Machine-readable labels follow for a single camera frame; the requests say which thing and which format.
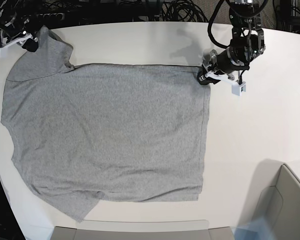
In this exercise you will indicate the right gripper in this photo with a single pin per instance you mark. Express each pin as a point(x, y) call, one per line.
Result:
point(29, 35)

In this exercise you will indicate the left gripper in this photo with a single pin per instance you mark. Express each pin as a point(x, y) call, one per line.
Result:
point(222, 66)

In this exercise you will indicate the grey T-shirt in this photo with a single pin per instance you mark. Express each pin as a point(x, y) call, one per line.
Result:
point(119, 133)

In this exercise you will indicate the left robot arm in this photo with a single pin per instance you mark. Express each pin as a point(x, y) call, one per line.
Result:
point(247, 42)

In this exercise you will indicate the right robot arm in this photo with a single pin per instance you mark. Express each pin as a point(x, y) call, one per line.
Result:
point(17, 29)

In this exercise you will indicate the black power strip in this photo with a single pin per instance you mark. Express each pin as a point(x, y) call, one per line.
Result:
point(58, 16)

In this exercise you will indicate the grey bin right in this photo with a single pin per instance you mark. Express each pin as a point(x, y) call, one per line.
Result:
point(277, 213)

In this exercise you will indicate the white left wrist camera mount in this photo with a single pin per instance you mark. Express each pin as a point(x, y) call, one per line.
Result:
point(237, 86)

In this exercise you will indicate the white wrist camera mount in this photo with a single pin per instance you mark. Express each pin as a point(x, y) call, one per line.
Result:
point(5, 43)
point(237, 86)

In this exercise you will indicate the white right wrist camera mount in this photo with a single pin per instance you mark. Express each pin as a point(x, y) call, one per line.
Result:
point(5, 43)

